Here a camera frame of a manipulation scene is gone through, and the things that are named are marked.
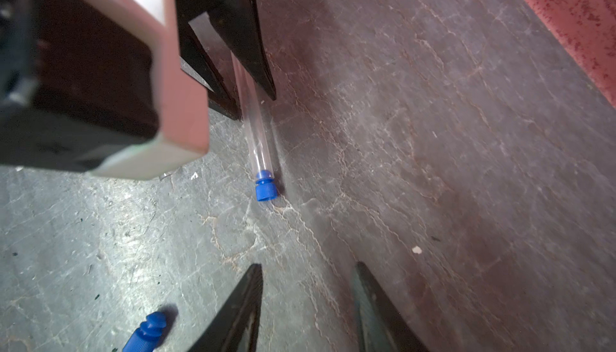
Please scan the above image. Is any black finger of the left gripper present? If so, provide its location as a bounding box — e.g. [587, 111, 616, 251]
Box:
[178, 21, 241, 120]
[175, 0, 277, 100]

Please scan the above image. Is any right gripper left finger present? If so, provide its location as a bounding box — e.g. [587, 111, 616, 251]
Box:
[189, 264, 263, 352]

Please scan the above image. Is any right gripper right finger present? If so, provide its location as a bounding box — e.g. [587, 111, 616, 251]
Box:
[351, 262, 428, 352]

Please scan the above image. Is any clear test tube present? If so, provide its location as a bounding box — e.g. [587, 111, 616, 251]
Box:
[231, 55, 274, 185]

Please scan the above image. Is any blue stopper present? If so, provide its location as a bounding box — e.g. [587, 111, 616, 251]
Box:
[255, 170, 278, 202]
[122, 312, 167, 352]

